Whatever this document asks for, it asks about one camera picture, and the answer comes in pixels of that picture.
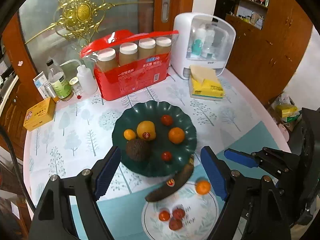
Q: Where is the red cherry tomato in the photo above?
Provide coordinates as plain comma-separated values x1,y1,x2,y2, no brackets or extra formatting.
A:
161,114,174,126
158,210,170,222
161,151,172,162

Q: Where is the large yellow orange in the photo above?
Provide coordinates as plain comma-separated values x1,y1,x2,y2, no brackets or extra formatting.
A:
137,121,156,141

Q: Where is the white blue carton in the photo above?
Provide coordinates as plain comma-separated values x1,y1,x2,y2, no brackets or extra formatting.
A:
33,72,50,99

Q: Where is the small metal can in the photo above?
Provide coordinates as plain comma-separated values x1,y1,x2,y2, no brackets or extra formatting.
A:
43,81,60,103

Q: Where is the yellow tissue pack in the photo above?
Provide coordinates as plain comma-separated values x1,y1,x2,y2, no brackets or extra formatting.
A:
189,65,225,101

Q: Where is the tree pattern tablecloth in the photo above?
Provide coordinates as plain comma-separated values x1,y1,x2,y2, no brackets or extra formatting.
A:
24,71,289,239

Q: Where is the orange mandarin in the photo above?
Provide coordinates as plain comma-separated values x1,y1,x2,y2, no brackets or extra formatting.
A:
168,127,185,144
195,180,211,195

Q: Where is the yellow cardboard box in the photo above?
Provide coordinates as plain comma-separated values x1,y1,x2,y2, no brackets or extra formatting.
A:
23,98,56,131

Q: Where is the dark green scalloped plate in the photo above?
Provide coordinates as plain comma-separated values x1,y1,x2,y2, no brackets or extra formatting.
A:
112,100,197,177

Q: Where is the green label glass bottle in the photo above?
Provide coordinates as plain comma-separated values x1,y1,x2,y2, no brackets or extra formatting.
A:
46,59,73,101

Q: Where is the overripe brown banana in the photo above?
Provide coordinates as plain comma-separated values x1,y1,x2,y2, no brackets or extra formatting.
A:
145,155,194,203

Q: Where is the red paper cup package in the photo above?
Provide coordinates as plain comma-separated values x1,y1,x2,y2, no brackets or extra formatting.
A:
80,29,179,101

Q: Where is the small glass jar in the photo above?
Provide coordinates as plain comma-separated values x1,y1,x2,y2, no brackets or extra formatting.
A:
69,76,83,97

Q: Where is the small orange kumquat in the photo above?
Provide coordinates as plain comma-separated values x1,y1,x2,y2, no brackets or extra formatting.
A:
123,129,137,141

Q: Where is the white squeeze bottle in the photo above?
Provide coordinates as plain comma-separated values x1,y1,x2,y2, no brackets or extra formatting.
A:
60,59,98,96

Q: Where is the red lychee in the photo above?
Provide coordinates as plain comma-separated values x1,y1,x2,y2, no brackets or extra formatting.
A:
172,208,185,220
169,218,183,231

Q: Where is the dark brown avocado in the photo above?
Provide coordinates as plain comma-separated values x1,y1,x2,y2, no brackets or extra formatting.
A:
126,138,151,162

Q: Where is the white floral plate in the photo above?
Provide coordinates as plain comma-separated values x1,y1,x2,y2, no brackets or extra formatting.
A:
142,181,219,239

